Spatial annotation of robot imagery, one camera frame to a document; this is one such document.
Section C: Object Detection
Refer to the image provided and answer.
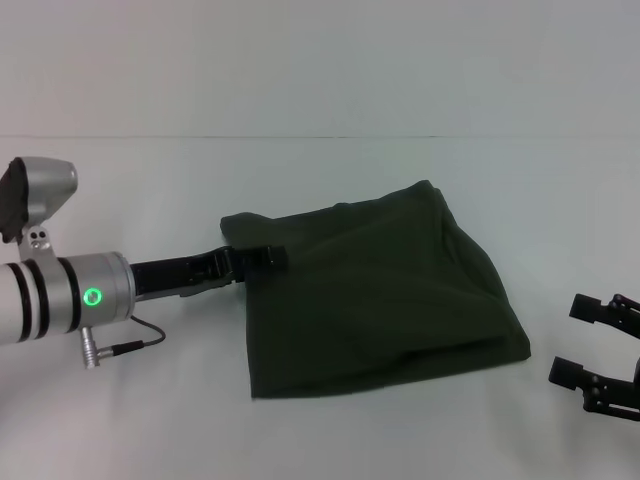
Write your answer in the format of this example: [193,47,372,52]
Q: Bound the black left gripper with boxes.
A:
[129,244,291,302]

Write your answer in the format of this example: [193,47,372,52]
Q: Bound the dark green t-shirt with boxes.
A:
[219,179,533,400]

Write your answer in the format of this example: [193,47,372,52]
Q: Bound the large silver cable connector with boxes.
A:
[80,325,102,372]

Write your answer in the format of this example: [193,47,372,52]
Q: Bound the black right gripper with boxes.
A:
[548,293,640,422]

